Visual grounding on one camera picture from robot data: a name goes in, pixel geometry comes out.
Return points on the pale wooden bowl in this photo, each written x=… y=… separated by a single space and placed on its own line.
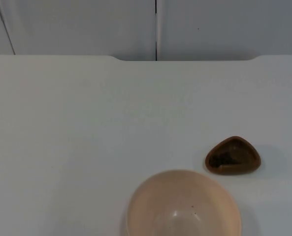
x=160 y=196

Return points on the coffee beans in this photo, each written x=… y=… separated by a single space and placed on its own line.
x=219 y=158

